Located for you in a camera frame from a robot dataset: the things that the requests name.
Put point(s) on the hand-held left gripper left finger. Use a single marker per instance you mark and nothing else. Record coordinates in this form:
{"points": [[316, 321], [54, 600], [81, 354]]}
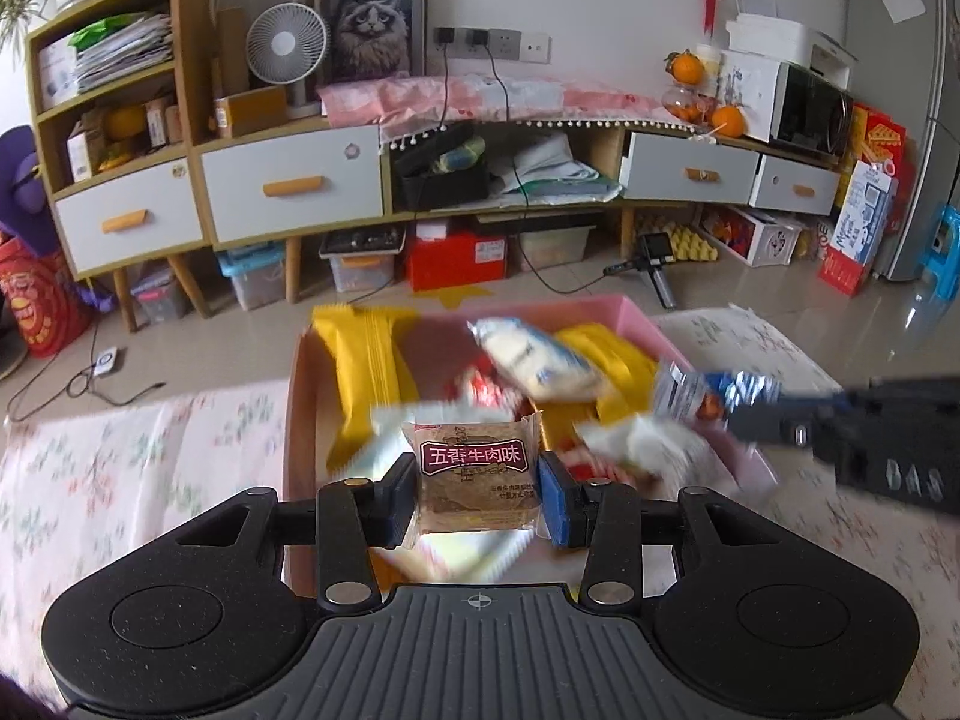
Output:
{"points": [[394, 499]]}

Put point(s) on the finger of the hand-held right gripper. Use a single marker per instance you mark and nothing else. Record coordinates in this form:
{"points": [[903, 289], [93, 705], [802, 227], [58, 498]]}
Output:
{"points": [[780, 416]]}

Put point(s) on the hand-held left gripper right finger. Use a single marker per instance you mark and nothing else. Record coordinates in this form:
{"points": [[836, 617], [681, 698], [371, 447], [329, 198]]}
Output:
{"points": [[555, 502]]}

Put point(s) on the brown biscuit packet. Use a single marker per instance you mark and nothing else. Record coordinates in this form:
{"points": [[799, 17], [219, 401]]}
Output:
{"points": [[469, 480]]}

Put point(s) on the blue silver snack packet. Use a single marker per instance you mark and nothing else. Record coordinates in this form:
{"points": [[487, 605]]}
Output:
{"points": [[697, 394]]}

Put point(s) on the white blue snack packet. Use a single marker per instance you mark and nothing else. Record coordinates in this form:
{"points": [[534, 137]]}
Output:
{"points": [[525, 356]]}

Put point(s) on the pink cardboard box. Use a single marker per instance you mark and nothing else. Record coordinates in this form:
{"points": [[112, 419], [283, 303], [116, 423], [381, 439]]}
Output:
{"points": [[622, 311]]}

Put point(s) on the white green snack packet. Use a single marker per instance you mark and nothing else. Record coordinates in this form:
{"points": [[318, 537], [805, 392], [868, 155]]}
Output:
{"points": [[652, 450]]}

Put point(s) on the large yellow snack packet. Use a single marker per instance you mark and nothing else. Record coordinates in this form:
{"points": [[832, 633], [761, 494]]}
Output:
{"points": [[367, 375]]}

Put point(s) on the flat yellow snack packet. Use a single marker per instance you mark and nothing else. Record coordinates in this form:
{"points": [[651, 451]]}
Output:
{"points": [[615, 367]]}

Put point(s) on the white red printed box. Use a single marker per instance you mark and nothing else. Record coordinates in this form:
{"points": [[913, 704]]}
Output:
{"points": [[750, 236]]}

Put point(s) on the yellow egg tray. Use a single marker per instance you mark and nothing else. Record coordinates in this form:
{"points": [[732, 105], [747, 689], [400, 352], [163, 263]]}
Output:
{"points": [[691, 246]]}

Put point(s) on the blue white carton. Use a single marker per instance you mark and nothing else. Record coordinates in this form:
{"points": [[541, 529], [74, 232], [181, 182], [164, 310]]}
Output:
{"points": [[855, 232]]}

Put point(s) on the blue plastic stool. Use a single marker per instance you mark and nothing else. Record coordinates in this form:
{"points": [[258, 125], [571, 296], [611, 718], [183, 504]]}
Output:
{"points": [[943, 244]]}

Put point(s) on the dark lid storage bin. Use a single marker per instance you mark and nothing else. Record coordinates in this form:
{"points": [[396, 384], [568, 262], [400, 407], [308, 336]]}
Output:
{"points": [[364, 259]]}

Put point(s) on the blue lid storage bin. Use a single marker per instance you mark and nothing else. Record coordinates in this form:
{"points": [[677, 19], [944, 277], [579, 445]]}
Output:
{"points": [[253, 277]]}

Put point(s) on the floral tablecloth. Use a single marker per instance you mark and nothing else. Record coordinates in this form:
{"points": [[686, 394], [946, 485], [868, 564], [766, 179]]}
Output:
{"points": [[112, 480]]}

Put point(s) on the red yellow box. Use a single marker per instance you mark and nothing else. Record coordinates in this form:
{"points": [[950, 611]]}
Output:
{"points": [[881, 135]]}

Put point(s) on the orange fruit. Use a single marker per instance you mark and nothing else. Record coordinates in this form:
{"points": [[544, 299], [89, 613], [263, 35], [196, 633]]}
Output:
{"points": [[727, 121], [688, 67]]}

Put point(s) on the microwave oven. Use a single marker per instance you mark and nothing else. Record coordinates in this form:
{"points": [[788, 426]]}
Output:
{"points": [[810, 109]]}

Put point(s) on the small clear storage bin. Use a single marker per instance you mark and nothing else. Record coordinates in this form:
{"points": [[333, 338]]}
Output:
{"points": [[159, 294]]}

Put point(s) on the black basket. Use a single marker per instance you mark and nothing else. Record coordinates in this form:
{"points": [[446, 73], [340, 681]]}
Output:
{"points": [[442, 187]]}

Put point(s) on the white floor device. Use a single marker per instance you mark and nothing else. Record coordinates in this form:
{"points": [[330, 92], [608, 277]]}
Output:
{"points": [[106, 361]]}

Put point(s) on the white printed card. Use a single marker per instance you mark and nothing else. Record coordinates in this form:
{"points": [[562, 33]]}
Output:
{"points": [[746, 94]]}

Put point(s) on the pile of papers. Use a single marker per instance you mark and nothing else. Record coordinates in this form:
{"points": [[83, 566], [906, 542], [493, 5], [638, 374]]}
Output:
{"points": [[555, 169]]}

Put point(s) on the long wooden drawer cabinet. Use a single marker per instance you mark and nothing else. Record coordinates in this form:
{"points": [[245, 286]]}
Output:
{"points": [[292, 180]]}

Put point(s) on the grey refrigerator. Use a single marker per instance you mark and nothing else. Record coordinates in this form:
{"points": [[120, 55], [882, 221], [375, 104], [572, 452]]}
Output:
{"points": [[907, 90]]}

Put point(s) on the white box on microwave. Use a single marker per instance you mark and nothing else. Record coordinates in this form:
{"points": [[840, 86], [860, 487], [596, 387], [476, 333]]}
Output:
{"points": [[780, 41]]}

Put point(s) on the tall wooden shelf cabinet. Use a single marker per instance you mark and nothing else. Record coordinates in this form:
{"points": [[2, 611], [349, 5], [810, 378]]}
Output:
{"points": [[127, 221]]}

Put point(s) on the pink cloth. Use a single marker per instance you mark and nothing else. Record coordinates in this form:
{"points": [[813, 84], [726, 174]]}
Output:
{"points": [[450, 97]]}

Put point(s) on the red printed bag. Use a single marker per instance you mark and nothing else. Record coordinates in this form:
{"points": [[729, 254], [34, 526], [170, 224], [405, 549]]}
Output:
{"points": [[37, 300]]}

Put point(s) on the brown cardboard box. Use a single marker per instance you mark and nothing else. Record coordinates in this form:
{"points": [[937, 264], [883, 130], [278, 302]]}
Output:
{"points": [[251, 111]]}

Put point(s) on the purple hat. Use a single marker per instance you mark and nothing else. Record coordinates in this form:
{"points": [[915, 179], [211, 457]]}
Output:
{"points": [[26, 195]]}

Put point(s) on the framed cat picture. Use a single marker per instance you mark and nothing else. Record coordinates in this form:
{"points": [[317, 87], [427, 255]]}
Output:
{"points": [[371, 22]]}

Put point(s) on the stack of documents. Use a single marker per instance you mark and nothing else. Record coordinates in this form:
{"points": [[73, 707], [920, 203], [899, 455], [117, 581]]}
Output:
{"points": [[124, 52]]}

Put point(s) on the black handheld camera device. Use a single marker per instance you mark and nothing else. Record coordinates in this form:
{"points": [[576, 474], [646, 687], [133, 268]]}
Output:
{"points": [[652, 251]]}

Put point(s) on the wall power outlets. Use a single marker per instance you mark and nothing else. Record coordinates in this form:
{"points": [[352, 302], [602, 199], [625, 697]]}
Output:
{"points": [[502, 45]]}

